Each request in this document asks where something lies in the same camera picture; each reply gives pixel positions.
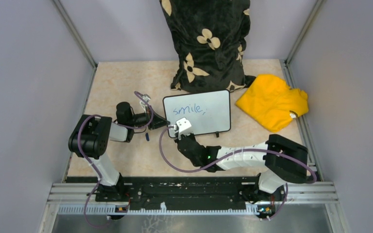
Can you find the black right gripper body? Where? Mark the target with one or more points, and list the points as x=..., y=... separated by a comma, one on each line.
x=192, y=136

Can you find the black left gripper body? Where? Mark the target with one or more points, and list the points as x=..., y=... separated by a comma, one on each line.
x=142, y=119

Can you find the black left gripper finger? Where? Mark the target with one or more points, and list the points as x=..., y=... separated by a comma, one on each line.
x=158, y=123
x=155, y=115

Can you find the small whiteboard black frame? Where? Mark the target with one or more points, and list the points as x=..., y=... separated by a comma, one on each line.
x=208, y=112

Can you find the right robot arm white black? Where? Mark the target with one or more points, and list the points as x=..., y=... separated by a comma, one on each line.
x=285, y=161

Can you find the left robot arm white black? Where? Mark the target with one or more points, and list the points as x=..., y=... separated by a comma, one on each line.
x=91, y=135

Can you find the yellow folded garment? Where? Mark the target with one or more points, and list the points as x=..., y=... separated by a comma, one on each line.
x=272, y=103

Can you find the black floral plush blanket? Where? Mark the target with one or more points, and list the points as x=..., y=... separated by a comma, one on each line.
x=209, y=39

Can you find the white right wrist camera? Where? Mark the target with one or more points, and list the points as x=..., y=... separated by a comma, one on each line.
x=183, y=127

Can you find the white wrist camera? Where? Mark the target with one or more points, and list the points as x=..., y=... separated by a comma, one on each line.
x=183, y=127
x=144, y=101

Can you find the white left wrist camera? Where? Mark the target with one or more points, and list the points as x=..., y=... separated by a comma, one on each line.
x=144, y=101

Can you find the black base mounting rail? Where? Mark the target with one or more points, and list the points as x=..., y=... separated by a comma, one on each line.
x=181, y=195

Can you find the left aluminium frame post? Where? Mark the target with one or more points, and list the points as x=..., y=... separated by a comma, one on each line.
x=74, y=32

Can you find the aluminium frame post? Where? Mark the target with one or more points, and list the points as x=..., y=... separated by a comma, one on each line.
x=74, y=32
x=304, y=30

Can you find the right aluminium frame post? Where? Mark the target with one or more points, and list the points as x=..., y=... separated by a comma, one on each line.
x=304, y=30

